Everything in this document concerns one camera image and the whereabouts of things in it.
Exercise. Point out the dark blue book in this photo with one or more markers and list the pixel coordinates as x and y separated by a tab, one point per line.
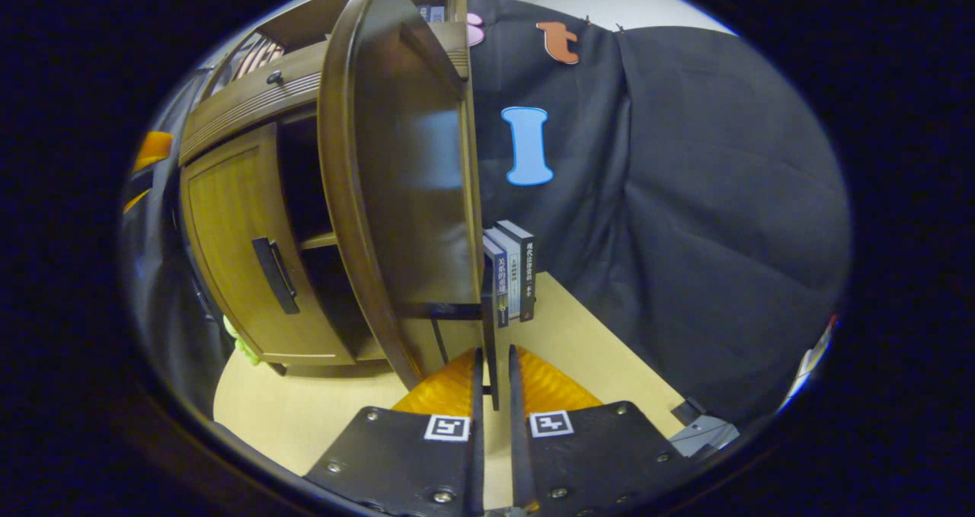
423	13

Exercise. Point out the grey white standing book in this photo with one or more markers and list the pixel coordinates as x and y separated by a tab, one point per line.
515	273

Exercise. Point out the light purple book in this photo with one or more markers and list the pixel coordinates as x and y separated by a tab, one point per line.
437	14

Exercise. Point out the wooden shoe cabinet door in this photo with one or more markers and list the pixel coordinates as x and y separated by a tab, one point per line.
228	220
411	182

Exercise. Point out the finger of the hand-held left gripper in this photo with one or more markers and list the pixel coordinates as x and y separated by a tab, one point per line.
152	150
135	201

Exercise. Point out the white blurry object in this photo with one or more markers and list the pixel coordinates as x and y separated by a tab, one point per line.
809	361

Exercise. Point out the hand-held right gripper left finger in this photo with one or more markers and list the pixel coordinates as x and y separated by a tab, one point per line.
415	460

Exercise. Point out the wooden cabinet drawer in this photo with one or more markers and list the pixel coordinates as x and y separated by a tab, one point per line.
244	106

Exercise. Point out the wooden double-door shoe cabinet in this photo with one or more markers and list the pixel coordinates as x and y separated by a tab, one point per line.
316	240

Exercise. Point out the grey metal bracket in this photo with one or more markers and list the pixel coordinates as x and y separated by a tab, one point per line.
704	433

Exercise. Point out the navy standing book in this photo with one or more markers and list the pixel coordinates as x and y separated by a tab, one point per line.
502	288

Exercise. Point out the black backdrop cloth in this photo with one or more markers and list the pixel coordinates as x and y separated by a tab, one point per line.
685	197

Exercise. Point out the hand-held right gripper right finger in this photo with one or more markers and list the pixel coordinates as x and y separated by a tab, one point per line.
586	460

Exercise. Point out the black standing book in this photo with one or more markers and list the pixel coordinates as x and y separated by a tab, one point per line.
527	273

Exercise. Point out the green plush frog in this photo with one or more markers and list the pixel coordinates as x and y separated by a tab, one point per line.
242	346

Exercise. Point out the black round drawer knob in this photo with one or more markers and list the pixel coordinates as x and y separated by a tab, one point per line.
274	78

